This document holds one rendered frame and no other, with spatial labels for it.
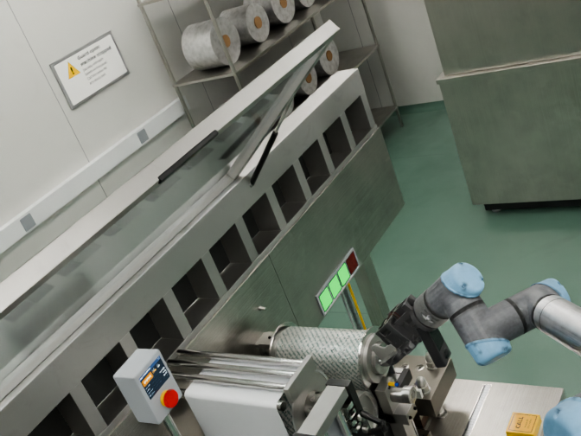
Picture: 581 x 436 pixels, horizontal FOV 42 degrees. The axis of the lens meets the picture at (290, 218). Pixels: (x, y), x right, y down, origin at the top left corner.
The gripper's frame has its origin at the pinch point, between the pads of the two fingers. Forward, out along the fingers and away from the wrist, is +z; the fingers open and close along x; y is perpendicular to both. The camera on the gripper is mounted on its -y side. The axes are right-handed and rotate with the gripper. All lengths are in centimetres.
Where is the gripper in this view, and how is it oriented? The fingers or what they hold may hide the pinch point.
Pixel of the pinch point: (386, 361)
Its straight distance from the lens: 177.6
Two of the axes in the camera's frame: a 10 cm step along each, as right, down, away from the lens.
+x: -4.7, 5.4, -7.0
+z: -4.1, 5.7, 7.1
